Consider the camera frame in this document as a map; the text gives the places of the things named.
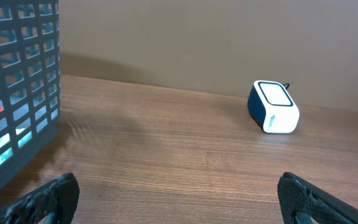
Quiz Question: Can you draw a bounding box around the white barcode scanner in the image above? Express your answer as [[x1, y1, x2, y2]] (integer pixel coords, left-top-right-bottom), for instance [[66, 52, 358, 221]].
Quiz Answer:
[[247, 80, 300, 134]]

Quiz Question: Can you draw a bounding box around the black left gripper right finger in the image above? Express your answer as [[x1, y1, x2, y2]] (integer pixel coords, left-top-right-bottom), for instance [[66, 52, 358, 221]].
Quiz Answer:
[[277, 172, 358, 224]]

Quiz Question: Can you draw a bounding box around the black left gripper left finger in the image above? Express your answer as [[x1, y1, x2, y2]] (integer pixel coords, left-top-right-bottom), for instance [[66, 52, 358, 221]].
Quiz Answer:
[[0, 173, 80, 224]]

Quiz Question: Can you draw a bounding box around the dark grey plastic basket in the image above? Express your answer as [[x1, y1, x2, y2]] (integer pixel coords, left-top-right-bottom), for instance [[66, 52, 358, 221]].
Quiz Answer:
[[0, 0, 61, 190]]

